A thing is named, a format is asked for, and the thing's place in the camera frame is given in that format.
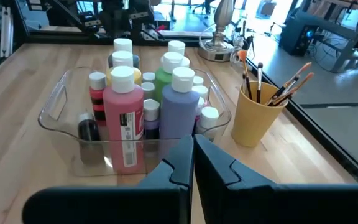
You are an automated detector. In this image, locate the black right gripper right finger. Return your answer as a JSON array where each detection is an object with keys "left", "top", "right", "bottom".
[{"left": 193, "top": 134, "right": 358, "bottom": 224}]

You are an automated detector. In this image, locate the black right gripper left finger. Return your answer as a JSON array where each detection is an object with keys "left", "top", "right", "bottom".
[{"left": 22, "top": 134, "right": 195, "bottom": 224}]

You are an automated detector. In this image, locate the teal large paint bottle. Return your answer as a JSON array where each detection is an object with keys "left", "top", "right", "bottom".
[{"left": 108, "top": 37, "right": 140, "bottom": 69}]

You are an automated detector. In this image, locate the yellow large paint bottle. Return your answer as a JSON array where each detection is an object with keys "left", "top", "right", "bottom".
[{"left": 106, "top": 50, "right": 142, "bottom": 86}]

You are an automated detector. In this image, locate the white large paint bottle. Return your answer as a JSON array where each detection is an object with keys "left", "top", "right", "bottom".
[{"left": 160, "top": 40, "right": 191, "bottom": 68}]

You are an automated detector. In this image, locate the green large paint bottle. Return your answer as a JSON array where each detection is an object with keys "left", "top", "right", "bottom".
[{"left": 154, "top": 52, "right": 185, "bottom": 103}]

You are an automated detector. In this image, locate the dark umber small paint bottle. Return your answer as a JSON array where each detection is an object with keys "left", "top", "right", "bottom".
[{"left": 78, "top": 112, "right": 104, "bottom": 166}]

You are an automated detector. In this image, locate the orange plastic cup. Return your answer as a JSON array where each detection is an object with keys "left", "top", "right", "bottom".
[{"left": 231, "top": 80, "right": 288, "bottom": 148}]

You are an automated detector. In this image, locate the pink large paint bottle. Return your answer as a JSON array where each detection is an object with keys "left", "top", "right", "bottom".
[{"left": 103, "top": 65, "right": 145, "bottom": 175}]

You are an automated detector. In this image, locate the light purple small paint bottle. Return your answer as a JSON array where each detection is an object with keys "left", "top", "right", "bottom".
[{"left": 143, "top": 98, "right": 161, "bottom": 141}]

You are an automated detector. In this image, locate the magenta small paint bottle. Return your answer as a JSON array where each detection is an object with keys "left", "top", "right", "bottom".
[{"left": 192, "top": 85, "right": 209, "bottom": 100}]

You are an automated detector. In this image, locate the clear plastic bin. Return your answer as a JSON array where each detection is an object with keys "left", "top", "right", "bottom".
[{"left": 37, "top": 65, "right": 232, "bottom": 178}]

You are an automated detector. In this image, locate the blue large paint bottle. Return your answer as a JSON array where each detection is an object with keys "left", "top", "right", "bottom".
[{"left": 159, "top": 67, "right": 200, "bottom": 156}]

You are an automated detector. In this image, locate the light pink small paint bottle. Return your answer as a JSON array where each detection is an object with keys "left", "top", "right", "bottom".
[{"left": 196, "top": 96, "right": 206, "bottom": 122}]

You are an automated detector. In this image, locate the grey small paint bottle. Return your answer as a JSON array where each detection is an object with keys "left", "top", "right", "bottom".
[{"left": 197, "top": 106, "right": 220, "bottom": 139}]

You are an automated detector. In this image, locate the chrome lamp base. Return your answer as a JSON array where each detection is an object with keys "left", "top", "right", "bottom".
[{"left": 197, "top": 0, "right": 239, "bottom": 62}]

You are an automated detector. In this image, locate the clear plastic wrap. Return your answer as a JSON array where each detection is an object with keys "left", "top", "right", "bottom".
[{"left": 228, "top": 29, "right": 251, "bottom": 66}]

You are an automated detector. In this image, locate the white vertical bar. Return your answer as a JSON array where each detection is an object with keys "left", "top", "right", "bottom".
[{"left": 0, "top": 6, "right": 14, "bottom": 58}]

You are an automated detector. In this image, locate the grey metal desk frame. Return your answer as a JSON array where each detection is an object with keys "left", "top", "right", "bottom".
[{"left": 296, "top": 11, "right": 358, "bottom": 74}]

